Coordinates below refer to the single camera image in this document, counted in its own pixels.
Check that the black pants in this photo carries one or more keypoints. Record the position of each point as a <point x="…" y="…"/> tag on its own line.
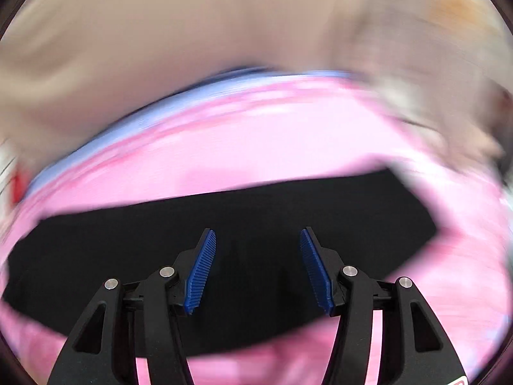
<point x="256" y="224"/>

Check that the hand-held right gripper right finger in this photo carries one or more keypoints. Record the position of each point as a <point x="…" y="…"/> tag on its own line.
<point x="316" y="272"/>

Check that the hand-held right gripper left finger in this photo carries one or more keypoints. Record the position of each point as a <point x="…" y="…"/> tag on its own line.
<point x="201" y="271"/>

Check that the pink printed blanket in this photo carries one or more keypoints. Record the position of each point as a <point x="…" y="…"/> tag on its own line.
<point x="256" y="140"/>

